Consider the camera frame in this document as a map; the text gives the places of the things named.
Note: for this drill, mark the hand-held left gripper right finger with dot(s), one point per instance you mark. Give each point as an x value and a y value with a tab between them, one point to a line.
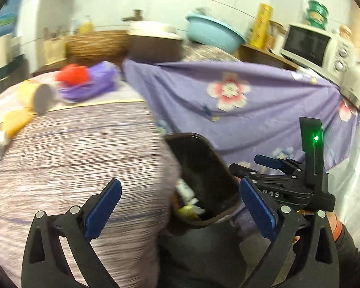
258	209

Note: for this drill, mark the yellow soap dispenser bottle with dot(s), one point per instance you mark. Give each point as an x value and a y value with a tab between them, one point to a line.
86	26

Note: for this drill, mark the orange lid jar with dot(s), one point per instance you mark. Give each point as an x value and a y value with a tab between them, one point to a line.
345	31

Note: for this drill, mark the orange plastic bottle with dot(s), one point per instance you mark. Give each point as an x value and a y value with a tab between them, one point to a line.
16	123

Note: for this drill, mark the brown and cream rice cooker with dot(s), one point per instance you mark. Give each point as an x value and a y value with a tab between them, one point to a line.
154	43

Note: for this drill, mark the dark brown trash bin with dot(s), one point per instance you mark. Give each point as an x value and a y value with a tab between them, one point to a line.
210	171

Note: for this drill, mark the white cup stack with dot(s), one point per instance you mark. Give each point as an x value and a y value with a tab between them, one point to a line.
5	55

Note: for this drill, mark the light blue plastic basin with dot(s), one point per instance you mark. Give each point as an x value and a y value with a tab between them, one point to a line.
214	33

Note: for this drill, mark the purple striped tablecloth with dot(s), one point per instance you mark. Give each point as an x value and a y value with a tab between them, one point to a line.
78	180

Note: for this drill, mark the white electric kettle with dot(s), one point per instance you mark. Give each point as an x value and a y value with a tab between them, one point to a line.
357	84

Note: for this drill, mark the yellow roll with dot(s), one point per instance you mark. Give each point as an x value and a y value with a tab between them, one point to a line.
261	27

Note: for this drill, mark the wooden cabinet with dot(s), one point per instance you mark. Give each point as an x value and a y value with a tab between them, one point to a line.
264	57

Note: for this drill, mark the paisley patterned cloth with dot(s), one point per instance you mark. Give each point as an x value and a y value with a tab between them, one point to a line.
207	54

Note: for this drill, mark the bronze faucet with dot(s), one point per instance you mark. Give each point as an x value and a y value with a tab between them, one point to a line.
135	15

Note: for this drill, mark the yellow cylindrical can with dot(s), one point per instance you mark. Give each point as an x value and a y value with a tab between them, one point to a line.
37	97

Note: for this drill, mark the green instant noodle cups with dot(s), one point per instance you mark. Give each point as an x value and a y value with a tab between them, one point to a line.
316	15

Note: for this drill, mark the yellow green packet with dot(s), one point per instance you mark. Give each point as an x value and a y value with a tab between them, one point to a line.
190	211

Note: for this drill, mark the glass jar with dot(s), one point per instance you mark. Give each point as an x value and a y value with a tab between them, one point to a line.
274	37

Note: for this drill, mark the purple floral sheet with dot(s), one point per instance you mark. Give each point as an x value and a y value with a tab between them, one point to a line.
273	120

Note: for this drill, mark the white microwave oven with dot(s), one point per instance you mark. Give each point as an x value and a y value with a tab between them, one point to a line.
312	46

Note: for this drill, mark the person's right forearm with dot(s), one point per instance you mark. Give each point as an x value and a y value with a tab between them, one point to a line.
348	246

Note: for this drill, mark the red knitted cloth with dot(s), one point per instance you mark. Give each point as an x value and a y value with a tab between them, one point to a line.
72	74

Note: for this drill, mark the purple plastic bag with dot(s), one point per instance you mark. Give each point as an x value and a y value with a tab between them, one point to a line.
99	81

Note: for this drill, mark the beige chopstick holder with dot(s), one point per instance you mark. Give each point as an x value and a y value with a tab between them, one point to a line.
54	49

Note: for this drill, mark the wicker pattern basin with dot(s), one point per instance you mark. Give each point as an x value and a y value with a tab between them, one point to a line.
97	46

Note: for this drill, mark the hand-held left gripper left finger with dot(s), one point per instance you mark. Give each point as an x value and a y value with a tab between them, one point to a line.
103	208

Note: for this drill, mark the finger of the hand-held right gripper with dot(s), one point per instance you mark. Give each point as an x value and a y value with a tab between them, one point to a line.
268	161
249	174

